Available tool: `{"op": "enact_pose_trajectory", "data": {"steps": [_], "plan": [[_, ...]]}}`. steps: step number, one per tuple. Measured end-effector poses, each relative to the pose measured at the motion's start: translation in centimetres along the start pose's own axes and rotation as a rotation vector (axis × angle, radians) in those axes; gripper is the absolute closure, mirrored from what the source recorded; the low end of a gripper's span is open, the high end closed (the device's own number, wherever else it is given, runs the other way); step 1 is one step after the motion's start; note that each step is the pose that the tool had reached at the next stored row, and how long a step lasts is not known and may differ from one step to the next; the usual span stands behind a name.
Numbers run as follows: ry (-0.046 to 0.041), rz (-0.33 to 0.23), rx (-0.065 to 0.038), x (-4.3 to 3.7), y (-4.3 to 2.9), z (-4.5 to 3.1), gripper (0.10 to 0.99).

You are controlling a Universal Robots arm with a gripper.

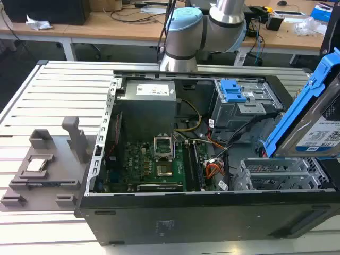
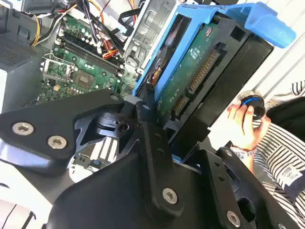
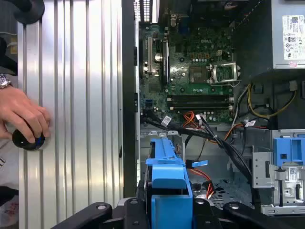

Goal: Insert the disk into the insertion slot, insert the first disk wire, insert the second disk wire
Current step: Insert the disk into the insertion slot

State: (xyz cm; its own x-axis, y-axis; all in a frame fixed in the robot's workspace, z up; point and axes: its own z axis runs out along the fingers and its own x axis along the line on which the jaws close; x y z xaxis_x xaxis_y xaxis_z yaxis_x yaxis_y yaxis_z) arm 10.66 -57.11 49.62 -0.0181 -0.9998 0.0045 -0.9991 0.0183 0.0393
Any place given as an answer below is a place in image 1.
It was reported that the silver disk bay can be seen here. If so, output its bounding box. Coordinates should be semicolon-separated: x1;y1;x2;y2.
233;157;333;191

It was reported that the green motherboard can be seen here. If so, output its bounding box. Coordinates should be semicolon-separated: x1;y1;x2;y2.
102;140;222;193

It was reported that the black disk wire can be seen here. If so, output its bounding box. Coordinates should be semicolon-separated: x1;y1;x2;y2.
225;111;283;151

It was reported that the black PC case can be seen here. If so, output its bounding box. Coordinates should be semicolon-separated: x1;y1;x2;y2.
73;69;340;247

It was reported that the grey power supply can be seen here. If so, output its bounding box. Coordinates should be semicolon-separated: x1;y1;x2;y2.
116;79;178;134

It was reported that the multicoloured wire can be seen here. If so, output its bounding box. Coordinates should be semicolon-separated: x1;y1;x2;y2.
174;131;230;151

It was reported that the blue cable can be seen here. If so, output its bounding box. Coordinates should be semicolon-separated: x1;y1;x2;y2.
252;28;266;66

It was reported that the yellow and black wire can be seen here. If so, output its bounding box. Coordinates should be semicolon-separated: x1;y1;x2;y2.
174;98;202;132

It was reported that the CPU socket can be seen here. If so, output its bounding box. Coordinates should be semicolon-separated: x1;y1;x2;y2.
155;163;175;178

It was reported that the blue cardboard box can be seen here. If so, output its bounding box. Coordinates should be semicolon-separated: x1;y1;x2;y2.
310;2;334;22

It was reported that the black case fan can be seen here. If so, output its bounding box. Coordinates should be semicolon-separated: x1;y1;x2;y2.
104;110;126;171

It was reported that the black RAM slot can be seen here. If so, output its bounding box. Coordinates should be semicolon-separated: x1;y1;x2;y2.
187;142;206;191

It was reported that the crumpled clear plastic bag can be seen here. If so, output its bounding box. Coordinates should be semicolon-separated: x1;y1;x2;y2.
294;16;322;37

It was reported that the hard disk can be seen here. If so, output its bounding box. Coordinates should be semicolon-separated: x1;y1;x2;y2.
263;47;340;160

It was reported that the wooden desk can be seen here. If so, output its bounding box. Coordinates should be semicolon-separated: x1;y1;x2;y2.
0;0;328;62

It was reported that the blue drive latch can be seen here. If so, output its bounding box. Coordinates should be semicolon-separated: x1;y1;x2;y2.
219;79;248;103

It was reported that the orange wire bundle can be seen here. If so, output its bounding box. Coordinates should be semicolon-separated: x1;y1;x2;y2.
205;158;227;179

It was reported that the silver CPU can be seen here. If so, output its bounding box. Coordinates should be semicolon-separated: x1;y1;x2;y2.
26;158;49;172

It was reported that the grey parts rack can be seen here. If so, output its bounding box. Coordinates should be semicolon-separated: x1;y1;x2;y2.
0;116;92;213

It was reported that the metal socket cover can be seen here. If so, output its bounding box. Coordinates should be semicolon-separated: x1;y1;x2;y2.
153;134;175;160

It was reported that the crumpled white paper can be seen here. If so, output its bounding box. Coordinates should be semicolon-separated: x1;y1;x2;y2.
25;14;53;31

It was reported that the silver drive cage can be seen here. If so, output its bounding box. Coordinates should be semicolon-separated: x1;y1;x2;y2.
211;78;284;139

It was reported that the small black box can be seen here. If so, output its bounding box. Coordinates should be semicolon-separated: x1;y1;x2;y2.
265;14;285;31

